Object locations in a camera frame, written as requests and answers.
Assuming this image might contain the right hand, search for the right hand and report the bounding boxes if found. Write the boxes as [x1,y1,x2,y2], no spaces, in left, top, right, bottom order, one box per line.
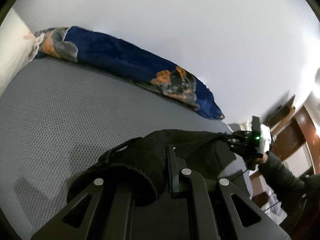
[255,151,269,165]

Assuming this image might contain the black jeans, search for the black jeans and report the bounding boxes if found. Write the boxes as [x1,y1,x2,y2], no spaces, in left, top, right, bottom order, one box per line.
[67,129,236,205]

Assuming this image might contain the blue floral blanket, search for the blue floral blanket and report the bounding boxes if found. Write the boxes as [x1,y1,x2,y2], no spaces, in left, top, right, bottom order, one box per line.
[35,26,225,120]

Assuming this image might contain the right forearm dark sleeve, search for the right forearm dark sleeve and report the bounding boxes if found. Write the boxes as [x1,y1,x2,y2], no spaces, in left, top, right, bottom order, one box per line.
[258,152,319,202]

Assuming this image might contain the white patterned cloth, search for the white patterned cloth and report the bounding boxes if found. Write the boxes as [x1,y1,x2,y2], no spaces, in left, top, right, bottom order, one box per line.
[261,191,287,225]

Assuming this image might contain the white floral pillow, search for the white floral pillow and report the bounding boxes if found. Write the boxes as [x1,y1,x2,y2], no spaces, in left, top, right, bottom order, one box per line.
[0,9,43,93]

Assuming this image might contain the grey mesh bed mattress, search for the grey mesh bed mattress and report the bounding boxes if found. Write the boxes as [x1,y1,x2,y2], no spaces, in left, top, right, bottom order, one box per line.
[0,56,254,240]

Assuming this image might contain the brown wooden furniture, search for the brown wooden furniture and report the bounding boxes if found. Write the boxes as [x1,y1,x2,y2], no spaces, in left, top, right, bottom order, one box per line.
[264,103,319,177]

